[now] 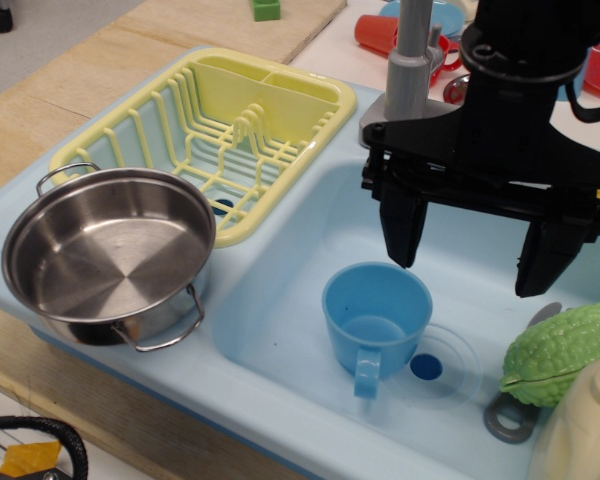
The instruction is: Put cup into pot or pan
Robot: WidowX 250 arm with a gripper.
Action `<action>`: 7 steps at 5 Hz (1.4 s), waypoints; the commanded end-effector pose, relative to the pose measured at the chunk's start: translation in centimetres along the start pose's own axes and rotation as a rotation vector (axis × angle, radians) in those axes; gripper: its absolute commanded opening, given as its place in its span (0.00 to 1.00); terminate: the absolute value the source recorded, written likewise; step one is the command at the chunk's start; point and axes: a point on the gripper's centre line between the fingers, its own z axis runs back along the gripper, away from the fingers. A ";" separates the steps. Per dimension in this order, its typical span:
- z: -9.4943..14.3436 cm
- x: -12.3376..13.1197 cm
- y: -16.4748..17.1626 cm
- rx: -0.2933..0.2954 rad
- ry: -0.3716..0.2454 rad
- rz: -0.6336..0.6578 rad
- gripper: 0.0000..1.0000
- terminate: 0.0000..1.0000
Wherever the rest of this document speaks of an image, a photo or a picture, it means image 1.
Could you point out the light wooden board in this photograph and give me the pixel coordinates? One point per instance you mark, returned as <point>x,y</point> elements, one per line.
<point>156,32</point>

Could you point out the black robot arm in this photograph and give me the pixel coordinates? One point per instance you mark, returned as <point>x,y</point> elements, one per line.
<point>521,54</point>

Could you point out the red plastic cup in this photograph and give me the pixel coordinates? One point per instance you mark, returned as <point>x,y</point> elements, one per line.
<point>377,33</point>

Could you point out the green plastic block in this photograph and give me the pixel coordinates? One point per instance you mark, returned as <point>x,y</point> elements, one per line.
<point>266,10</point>

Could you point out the grey toy faucet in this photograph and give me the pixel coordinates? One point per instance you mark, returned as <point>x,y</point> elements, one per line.
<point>410,65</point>

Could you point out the cream plastic bottle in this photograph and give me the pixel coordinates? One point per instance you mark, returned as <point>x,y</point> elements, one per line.
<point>569,445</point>

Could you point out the red cup with handle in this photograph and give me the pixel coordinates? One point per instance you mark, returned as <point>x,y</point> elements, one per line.
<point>447,47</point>

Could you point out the stainless steel pot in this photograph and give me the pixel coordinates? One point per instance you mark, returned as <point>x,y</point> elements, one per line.
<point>114,256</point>

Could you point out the red silver round lid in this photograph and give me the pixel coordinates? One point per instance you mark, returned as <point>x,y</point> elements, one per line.
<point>455,91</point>

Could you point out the black caster wheel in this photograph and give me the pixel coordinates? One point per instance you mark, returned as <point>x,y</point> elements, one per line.
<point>6,18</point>

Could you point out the blue plastic plate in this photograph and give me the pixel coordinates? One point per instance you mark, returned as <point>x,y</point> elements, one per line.
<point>449,15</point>

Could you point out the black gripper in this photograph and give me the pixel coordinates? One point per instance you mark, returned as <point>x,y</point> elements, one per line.
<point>506,163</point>

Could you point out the green bumpy toy gourd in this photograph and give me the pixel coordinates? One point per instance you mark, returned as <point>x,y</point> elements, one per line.
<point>542,363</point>

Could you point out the yellow tape piece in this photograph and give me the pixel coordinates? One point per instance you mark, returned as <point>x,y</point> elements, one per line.
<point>25,459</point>

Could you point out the light blue toy sink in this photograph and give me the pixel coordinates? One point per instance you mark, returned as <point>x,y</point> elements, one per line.
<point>256,391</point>

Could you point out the light blue plastic cup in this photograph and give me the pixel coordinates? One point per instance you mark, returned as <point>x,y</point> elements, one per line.
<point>375,315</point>

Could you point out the yellow plastic dish rack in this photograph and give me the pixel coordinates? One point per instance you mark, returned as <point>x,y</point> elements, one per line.
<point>241,129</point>

